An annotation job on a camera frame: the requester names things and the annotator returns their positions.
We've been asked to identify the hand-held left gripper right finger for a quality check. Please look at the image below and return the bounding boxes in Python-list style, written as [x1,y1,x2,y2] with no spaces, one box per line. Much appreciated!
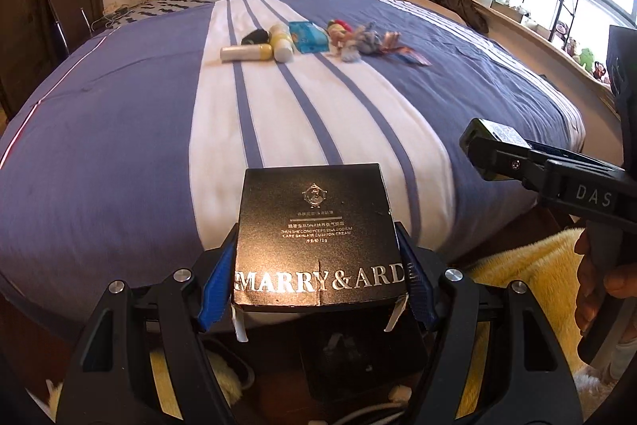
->
[397,222,583,425]

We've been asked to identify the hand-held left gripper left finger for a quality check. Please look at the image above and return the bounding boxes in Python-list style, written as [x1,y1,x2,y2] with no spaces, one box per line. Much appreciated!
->
[55,225,240,425]

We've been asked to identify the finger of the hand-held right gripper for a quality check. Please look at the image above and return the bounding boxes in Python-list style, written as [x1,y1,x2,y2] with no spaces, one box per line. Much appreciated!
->
[460,119,548,194]
[478,119,618,174]

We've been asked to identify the black cosmetic box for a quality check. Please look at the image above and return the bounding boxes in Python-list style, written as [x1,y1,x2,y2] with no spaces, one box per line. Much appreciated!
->
[230,163,410,342]

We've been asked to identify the small cloth doll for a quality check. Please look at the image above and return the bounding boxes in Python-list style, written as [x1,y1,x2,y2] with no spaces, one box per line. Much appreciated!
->
[326,19,360,63]

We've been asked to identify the blue tissue pack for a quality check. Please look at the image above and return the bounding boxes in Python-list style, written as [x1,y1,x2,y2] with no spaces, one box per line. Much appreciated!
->
[289,21,330,54]

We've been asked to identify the person's right hand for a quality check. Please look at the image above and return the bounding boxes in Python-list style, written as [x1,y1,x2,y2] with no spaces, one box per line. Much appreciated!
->
[573,228,637,341]

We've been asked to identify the colourful foil wrapper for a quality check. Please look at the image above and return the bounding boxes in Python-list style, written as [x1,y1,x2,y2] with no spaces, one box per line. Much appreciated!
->
[393,47,433,68]

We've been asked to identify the grey plush toy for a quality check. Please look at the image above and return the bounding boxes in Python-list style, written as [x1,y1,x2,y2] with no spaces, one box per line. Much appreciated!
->
[356,22,401,55]

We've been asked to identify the white bottle with yellow cap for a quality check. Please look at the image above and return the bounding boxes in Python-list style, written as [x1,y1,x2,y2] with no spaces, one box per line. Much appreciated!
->
[269,24,296,63]
[220,44,274,64]

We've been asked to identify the small black pouch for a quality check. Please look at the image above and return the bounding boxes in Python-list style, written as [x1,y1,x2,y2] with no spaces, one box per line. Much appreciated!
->
[241,29,272,47]

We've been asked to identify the grey patterned bed sheet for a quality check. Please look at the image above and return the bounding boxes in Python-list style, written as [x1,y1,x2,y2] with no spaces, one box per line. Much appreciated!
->
[102,0,359,28]

